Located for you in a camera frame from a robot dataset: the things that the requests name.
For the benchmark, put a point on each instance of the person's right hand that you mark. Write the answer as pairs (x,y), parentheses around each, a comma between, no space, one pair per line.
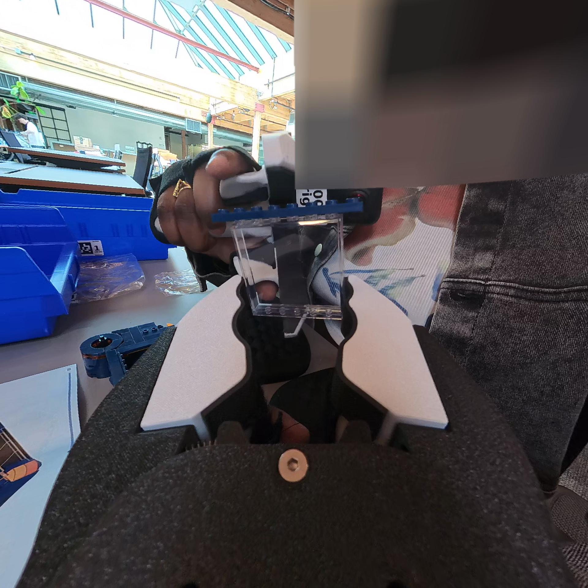
(193,206)

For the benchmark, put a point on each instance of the instruction booklet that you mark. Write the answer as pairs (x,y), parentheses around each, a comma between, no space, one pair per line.
(32,413)

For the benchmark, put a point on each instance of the large blue plastic bin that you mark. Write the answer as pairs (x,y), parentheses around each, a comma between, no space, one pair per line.
(115,220)

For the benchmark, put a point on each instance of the green potted plant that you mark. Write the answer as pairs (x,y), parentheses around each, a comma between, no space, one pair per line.
(18,99)

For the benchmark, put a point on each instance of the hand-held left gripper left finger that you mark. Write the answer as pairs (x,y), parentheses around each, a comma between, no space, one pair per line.
(202,363)

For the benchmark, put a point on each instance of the wooden office table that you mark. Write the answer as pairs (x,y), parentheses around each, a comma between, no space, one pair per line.
(69,156)
(69,181)

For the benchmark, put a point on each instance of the dark blue brick console model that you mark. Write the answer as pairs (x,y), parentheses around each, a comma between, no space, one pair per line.
(110,353)

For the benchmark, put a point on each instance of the black office chair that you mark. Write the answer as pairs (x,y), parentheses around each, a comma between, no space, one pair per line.
(143,160)

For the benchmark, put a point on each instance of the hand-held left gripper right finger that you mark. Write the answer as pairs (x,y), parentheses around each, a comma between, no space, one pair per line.
(390,363)

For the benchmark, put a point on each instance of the transparent brick window panel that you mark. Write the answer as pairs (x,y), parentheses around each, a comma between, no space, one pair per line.
(294,311)

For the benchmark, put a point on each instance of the dark blue brick plate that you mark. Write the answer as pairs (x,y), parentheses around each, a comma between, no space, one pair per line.
(257,213)

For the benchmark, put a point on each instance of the person's left hand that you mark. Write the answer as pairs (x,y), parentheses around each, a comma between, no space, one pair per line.
(291,429)

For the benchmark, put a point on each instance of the clear plastic bag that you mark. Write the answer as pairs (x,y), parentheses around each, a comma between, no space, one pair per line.
(110,275)
(177,281)

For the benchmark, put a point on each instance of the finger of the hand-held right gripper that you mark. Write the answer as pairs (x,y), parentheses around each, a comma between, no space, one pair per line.
(278,151)

